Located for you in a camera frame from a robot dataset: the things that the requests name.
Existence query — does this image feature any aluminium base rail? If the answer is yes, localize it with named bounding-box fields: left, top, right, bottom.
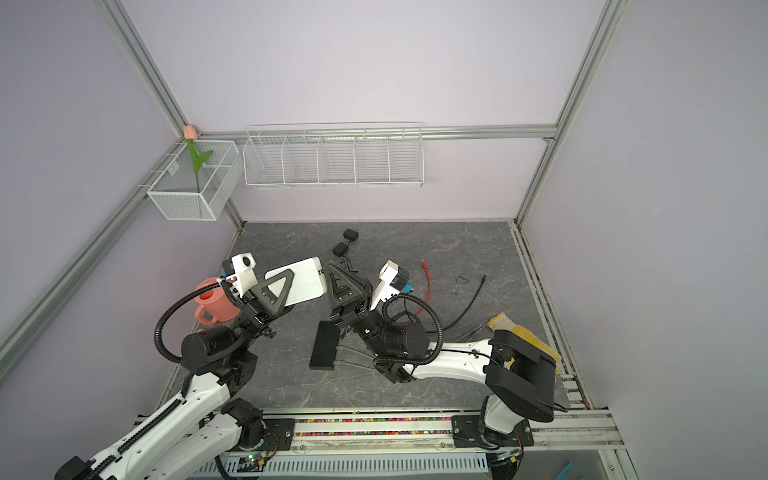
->
left=186, top=410, right=637, bottom=479

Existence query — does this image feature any yellow work glove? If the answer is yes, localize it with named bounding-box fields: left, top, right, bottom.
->
left=486, top=312, right=562, bottom=374

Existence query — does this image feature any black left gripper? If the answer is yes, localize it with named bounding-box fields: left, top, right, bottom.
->
left=230, top=271, right=305, bottom=355

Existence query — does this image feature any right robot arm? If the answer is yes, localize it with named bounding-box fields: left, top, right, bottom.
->
left=324, top=261, right=561, bottom=448

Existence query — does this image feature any black network switch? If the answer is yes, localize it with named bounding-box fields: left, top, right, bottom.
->
left=309, top=321, right=341, bottom=371

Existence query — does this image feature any red ethernet cable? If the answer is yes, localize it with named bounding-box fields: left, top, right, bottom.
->
left=407, top=259, right=434, bottom=322

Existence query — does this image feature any grey ethernet cable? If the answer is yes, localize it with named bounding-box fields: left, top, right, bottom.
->
left=335, top=344, right=385, bottom=376

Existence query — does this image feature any artificial tulip flower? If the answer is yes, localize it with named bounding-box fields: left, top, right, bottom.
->
left=183, top=125, right=213, bottom=193

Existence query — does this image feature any long white wire basket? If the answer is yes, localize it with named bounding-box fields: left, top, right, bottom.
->
left=243, top=122, right=425, bottom=188

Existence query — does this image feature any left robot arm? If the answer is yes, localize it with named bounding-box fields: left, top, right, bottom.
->
left=55, top=267, right=295, bottom=479

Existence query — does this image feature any aluminium frame rail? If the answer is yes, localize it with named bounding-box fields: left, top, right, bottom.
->
left=0, top=0, right=631, bottom=385

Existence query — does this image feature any small white wire basket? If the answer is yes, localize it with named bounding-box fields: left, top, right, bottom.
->
left=147, top=140, right=244, bottom=221

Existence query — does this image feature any pink watering can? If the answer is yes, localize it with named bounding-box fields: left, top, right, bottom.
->
left=194, top=287, right=240, bottom=327

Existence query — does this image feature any black power adapter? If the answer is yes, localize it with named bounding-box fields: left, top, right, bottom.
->
left=343, top=229, right=359, bottom=242
left=332, top=242, right=349, bottom=257

